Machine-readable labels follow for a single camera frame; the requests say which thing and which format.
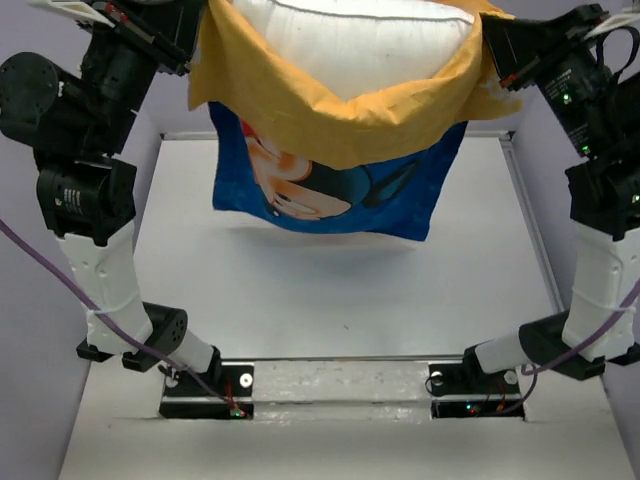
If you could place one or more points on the aluminium frame rail right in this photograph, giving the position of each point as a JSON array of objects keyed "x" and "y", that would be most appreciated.
[{"x": 544, "y": 204}]

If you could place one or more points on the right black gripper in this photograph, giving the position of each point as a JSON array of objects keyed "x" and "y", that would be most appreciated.
[{"x": 521, "y": 45}]

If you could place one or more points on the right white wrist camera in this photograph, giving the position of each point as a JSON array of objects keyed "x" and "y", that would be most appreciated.
[{"x": 628, "y": 16}]

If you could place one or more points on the white pillow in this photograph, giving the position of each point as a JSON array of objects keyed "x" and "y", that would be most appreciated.
[{"x": 358, "y": 47}]

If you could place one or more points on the aluminium frame rail back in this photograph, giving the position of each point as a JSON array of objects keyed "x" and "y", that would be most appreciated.
[{"x": 212, "y": 135}]

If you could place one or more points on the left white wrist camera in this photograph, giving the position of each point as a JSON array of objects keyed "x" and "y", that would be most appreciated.
[{"x": 78, "y": 11}]

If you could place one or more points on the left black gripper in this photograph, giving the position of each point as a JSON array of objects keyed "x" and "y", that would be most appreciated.
[{"x": 164, "y": 27}]

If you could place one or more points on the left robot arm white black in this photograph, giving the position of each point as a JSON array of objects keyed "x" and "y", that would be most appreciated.
[{"x": 88, "y": 204}]

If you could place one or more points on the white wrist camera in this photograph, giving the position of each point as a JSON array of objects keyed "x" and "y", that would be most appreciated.
[
  {"x": 628, "y": 16},
  {"x": 78, "y": 11}
]

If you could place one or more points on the yellow blue pillowcase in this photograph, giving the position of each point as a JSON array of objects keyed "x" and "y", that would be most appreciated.
[{"x": 294, "y": 154}]

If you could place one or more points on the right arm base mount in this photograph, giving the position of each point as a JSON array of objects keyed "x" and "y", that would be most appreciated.
[{"x": 460, "y": 389}]

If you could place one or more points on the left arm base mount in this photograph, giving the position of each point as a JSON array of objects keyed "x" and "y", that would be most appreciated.
[{"x": 184, "y": 398}]

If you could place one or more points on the aluminium frame rail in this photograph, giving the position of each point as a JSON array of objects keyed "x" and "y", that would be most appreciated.
[
  {"x": 544, "y": 204},
  {"x": 212, "y": 135}
]

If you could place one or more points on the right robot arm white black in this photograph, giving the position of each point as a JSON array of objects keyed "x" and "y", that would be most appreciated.
[{"x": 598, "y": 327}]

